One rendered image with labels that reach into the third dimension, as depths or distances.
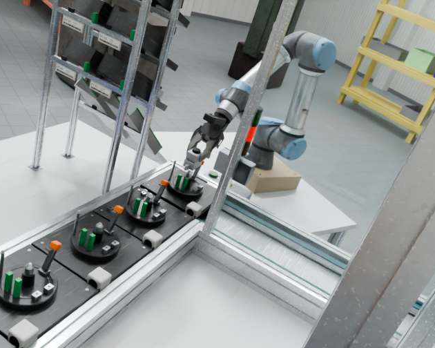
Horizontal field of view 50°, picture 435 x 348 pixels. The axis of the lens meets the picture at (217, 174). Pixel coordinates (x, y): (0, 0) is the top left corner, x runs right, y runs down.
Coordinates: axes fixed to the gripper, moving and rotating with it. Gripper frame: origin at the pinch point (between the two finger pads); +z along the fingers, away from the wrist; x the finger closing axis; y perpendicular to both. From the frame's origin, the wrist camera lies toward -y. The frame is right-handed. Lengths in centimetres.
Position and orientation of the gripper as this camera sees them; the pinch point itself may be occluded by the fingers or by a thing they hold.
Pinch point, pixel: (194, 155)
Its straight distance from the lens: 166.4
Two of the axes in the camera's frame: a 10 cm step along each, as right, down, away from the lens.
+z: -5.2, 8.0, -2.9
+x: -8.5, -4.4, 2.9
